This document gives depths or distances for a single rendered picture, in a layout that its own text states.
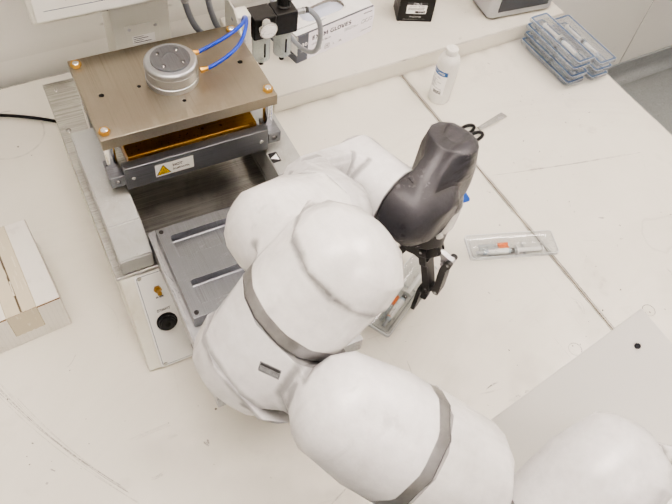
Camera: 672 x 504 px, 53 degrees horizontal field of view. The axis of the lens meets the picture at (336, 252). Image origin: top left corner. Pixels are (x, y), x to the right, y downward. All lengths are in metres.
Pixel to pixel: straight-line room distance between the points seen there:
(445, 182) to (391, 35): 0.85
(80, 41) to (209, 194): 0.63
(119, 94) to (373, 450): 0.71
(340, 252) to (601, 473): 0.31
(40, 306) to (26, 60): 0.67
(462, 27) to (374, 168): 0.94
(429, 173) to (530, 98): 0.85
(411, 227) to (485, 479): 0.41
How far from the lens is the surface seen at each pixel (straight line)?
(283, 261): 0.54
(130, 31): 1.23
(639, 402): 1.04
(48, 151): 1.53
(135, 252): 1.06
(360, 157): 0.93
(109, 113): 1.05
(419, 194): 0.91
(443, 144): 0.93
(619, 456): 0.66
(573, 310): 1.38
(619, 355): 1.04
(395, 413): 0.53
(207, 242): 1.05
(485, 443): 0.59
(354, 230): 0.53
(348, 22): 1.66
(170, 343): 1.17
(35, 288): 1.22
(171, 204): 1.16
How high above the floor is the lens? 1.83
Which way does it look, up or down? 55 degrees down
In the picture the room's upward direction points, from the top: 10 degrees clockwise
